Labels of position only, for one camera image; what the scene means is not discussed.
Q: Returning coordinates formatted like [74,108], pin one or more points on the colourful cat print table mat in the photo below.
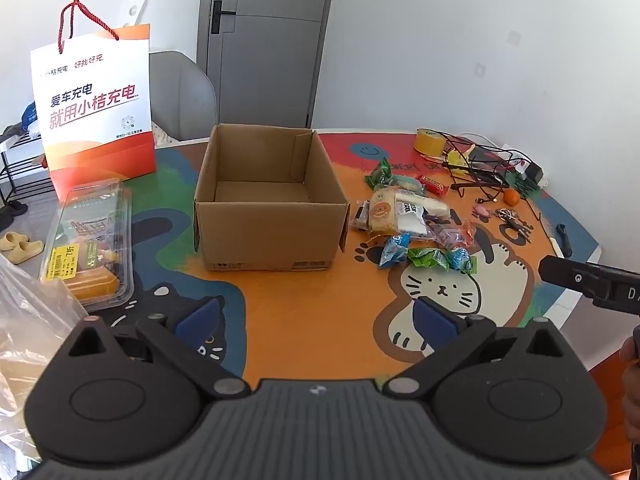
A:
[310,310]

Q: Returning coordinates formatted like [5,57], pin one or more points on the dark clear snack packet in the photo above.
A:
[361,217]

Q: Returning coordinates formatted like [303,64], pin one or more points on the green mesh item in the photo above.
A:
[525,185]

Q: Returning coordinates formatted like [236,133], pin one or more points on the pink toy figure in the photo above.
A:
[483,210]

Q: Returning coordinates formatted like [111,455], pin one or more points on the white wall outlet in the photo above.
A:
[514,38]
[480,70]

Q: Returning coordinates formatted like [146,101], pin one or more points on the dark cloth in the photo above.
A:
[11,133]

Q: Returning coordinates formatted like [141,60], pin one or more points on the yellow tape roll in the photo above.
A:
[430,142]

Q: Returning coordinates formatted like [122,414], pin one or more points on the white snack packet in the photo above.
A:
[417,210]

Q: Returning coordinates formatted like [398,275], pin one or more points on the person's right hand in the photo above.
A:
[632,347]

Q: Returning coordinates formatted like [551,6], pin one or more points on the grey door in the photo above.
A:
[270,45]

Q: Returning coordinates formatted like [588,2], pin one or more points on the white and orange paper bag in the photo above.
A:
[95,110]

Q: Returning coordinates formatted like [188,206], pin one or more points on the bunch of keys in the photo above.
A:
[512,222]

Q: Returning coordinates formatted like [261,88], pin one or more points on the yellow slippers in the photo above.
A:
[20,247]

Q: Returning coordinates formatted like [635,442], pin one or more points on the light green snack packet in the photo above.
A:
[411,185]

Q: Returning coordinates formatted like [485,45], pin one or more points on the clear plastic bag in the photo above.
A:
[30,320]

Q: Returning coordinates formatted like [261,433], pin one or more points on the white wall bracket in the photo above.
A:
[135,10]

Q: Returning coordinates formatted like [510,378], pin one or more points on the grey chair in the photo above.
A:
[177,90]

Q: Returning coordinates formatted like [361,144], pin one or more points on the clear plastic clamshell cake container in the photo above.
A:
[87,245]

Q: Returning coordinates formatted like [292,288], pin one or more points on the blue snack packet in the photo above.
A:
[394,250]

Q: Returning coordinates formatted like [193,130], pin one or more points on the dark green snack packet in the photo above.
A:
[381,174]

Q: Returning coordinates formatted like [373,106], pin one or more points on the yellow toy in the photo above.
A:
[457,156]

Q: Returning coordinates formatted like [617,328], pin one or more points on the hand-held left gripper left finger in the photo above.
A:
[200,319]

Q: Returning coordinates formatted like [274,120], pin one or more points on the black power adapter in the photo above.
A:
[536,172]

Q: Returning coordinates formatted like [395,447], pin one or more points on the orange label bread packet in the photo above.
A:
[382,210]

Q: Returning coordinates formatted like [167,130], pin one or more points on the black shoe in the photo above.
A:
[11,212]

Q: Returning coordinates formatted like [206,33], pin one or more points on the red snack bar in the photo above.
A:
[432,185]

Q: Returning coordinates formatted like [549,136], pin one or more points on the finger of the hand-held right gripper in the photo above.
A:
[570,272]

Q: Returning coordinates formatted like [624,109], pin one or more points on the white power strip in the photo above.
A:
[515,156]

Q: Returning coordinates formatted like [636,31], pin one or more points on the blue and white bag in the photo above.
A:
[31,119]

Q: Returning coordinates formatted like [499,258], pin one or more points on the dotted white cushion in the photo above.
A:
[162,136]

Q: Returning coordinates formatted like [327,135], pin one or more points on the brown cardboard box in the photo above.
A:
[270,232]

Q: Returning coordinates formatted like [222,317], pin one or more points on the green and red snack packet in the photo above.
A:
[427,257]

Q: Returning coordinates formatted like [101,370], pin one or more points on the small orange tangerine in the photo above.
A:
[511,197]

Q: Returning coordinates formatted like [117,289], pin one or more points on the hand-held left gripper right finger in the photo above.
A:
[436,321]

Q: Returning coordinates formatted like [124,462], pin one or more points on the black metal shoe rack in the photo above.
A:
[15,170]

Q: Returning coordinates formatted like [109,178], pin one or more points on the teal snack packet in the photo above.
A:
[460,260]

